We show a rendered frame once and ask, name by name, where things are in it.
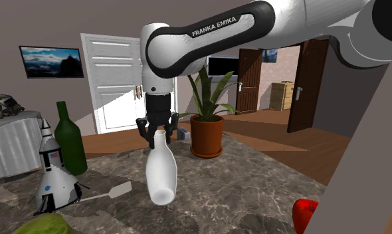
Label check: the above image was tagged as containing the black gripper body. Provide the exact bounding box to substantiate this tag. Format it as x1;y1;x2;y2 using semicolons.
145;92;173;130

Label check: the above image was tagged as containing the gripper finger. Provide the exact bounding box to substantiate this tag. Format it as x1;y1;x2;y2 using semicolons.
164;112;180;144
136;115;157;150

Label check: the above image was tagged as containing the white bottle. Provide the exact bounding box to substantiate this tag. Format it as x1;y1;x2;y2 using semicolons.
145;129;178;207

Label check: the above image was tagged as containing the small grey-blue box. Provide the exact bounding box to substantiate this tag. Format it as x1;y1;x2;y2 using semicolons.
177;126;191;141

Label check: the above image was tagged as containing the potted plant in brown pot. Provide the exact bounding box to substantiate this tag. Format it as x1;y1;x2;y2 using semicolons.
178;65;243;160

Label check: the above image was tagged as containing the white double door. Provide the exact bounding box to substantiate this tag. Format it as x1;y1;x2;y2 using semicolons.
80;33;179;136

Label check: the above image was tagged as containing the white spatula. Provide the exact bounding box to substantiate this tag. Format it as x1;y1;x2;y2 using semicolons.
77;180;133;203

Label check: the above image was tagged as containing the dark green glass bottle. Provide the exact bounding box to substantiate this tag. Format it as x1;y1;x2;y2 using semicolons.
54;100;88;177

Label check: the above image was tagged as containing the brown wooden door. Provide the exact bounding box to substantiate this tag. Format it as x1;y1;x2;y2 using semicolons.
235;48;264;115
286;38;330;134

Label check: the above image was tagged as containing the white rocket model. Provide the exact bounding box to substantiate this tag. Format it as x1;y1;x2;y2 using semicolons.
28;118;90;216

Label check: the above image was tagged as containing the light wooden chest of drawers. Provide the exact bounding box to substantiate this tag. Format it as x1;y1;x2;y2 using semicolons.
268;81;295;112

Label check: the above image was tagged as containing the green rounded object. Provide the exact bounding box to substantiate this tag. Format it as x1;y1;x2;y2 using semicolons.
10;212;75;234

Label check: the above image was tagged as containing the table with white cloth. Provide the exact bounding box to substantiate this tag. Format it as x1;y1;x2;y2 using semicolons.
0;94;44;181

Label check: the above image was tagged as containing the red apple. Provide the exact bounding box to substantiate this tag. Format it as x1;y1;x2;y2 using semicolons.
292;198;320;234

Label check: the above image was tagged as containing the black wall television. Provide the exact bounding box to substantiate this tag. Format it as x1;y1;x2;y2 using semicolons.
207;55;240;79

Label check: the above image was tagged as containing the landscape wall picture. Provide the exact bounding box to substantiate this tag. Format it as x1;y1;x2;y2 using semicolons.
19;45;85;80

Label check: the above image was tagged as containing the small blue wall picture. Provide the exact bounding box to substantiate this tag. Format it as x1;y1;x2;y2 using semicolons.
262;48;279;64

